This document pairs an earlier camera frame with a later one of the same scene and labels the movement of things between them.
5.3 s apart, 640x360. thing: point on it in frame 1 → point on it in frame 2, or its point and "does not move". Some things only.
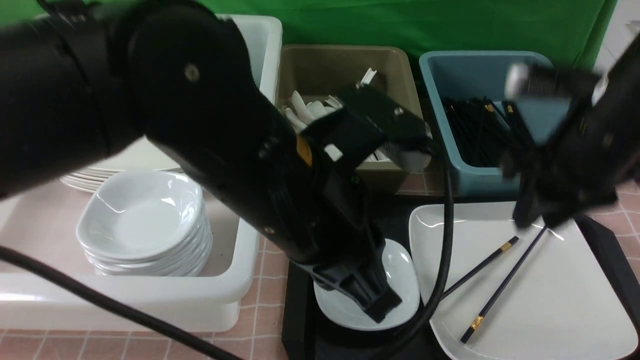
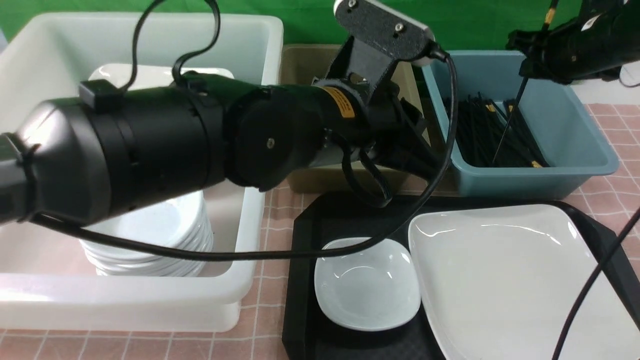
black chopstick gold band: [466, 335] → [548, 18]
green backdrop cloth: [577, 31] does not move
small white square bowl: [341, 306] does not move
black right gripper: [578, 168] → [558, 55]
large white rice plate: [562, 304] does not move
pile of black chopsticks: [481, 135] does not move
